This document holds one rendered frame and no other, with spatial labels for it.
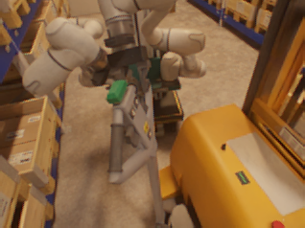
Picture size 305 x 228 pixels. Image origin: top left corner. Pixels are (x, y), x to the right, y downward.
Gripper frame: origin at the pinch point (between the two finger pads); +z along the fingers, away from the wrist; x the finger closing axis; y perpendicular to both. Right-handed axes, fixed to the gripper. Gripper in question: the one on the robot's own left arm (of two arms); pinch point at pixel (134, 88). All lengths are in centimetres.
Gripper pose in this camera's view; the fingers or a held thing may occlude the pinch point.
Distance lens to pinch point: 70.8
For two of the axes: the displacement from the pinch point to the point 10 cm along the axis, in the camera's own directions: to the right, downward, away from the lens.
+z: 2.1, 9.6, 1.8
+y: 3.3, -2.4, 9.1
